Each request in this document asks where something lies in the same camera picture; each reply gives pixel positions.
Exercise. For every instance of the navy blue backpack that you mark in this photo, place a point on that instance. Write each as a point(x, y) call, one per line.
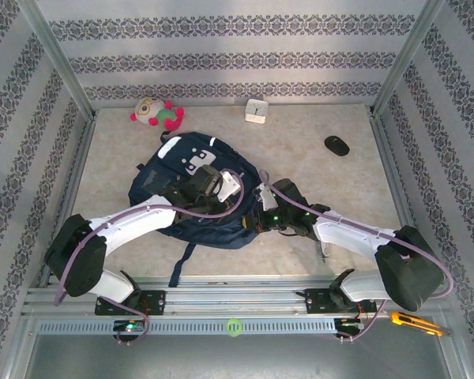
point(154, 185)

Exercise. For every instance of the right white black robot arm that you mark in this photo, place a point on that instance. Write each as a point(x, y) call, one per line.
point(351, 239)

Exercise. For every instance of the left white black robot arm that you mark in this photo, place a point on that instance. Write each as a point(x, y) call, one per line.
point(130, 223)

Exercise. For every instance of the small white black device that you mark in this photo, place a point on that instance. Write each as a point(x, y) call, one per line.
point(326, 249)

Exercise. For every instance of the black computer mouse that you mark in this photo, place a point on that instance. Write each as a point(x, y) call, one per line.
point(337, 146)

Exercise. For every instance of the pink white plush toy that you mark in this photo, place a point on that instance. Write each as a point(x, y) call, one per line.
point(158, 114)

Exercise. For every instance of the white alarm clock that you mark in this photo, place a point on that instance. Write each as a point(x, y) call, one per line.
point(256, 111)

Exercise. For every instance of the yellow utility knife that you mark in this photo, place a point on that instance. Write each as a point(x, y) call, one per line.
point(412, 321)

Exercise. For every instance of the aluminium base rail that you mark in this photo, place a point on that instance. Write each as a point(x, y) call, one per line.
point(229, 296)

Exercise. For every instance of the aluminium table side rail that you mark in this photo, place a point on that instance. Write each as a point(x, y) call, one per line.
point(393, 177)
point(74, 177)

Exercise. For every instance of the aluminium frame post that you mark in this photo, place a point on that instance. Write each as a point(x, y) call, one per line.
point(55, 55)
point(408, 51)

